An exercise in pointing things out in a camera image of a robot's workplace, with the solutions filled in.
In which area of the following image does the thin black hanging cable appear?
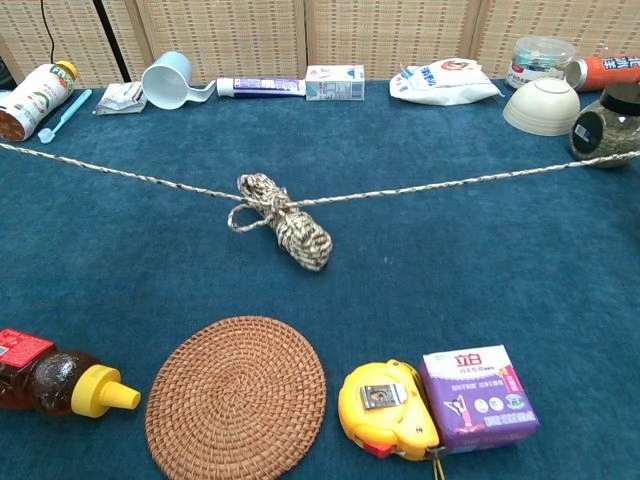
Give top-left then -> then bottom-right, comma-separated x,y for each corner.
39,0 -> 57,66

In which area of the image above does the orange drink can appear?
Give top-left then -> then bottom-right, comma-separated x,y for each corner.
564,54 -> 640,94

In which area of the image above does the beige bowl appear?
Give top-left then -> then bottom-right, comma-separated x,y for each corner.
502,76 -> 582,137

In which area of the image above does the black tripod pole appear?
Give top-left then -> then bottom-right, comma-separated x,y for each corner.
92,0 -> 132,84

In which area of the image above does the purple soap box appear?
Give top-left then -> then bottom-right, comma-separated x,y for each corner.
418,343 -> 541,455

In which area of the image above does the light blue plastic cup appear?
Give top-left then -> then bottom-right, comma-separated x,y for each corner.
141,50 -> 217,111

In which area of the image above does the bamboo folding screen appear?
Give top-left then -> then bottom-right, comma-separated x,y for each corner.
0,0 -> 640,91

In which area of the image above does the dark blue table mat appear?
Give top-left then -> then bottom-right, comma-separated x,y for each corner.
0,79 -> 640,480

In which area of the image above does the light blue toothbrush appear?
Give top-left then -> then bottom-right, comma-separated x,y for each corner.
37,88 -> 94,145

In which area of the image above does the honey bottle yellow nozzle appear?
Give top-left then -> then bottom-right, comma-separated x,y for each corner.
0,328 -> 142,419

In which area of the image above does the round woven rattan coaster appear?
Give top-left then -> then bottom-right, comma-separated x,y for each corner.
144,315 -> 328,480

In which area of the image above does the glass jar black lid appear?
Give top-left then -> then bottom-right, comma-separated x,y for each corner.
569,82 -> 640,169

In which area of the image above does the yellow tape measure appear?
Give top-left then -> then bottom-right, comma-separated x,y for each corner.
337,358 -> 449,480

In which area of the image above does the white juice bottle yellow cap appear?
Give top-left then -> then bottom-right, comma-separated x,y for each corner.
0,60 -> 80,143

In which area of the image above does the braided multicolour rope bundle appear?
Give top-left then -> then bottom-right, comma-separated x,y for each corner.
0,142 -> 640,273

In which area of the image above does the white blue carton box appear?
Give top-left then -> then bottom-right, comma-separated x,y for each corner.
304,64 -> 367,102

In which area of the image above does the white purple toothpaste tube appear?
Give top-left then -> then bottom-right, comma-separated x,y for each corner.
215,76 -> 307,99

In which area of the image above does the clear jar of clips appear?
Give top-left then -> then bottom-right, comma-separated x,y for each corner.
504,35 -> 578,91

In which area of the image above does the white printed plastic bag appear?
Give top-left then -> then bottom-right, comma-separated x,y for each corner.
388,57 -> 505,107

